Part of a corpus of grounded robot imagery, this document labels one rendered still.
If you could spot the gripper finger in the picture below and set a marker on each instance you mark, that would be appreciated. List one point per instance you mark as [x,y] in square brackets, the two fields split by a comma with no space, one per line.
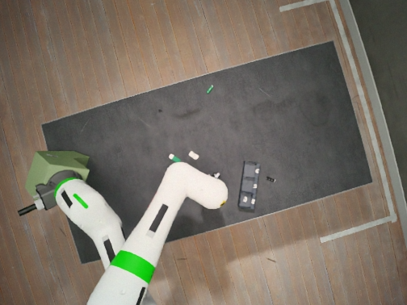
[216,175]

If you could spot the green and white eraser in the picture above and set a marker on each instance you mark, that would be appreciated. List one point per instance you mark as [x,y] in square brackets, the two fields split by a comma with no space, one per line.
[174,158]

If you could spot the grey three-compartment bin rack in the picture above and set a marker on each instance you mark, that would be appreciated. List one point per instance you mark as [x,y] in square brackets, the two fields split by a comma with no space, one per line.
[249,185]

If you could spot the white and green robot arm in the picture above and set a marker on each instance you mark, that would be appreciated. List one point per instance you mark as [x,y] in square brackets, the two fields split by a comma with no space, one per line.
[127,276]

